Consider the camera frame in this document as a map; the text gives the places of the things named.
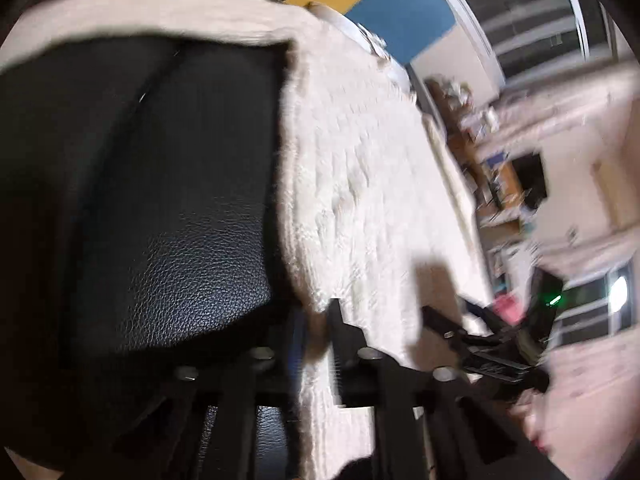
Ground right floral curtain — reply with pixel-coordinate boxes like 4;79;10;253
538;224;639;278

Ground floral curtain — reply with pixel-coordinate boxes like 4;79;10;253
538;224;639;278
484;61;639;150

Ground person right hand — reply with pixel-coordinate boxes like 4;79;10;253
509;389;549;455

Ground wooden desk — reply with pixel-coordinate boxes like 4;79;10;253
424;78;524;226

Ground black monitor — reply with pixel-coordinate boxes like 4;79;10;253
511;153;548;211

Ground middle floral curtain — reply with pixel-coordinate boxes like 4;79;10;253
484;61;639;150

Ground white deer print pillow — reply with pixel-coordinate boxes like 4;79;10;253
305;1;411;93

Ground cream knit sweater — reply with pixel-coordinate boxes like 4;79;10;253
1;0;487;479

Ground red ruffled quilt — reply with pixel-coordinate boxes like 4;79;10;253
492;292;526;326

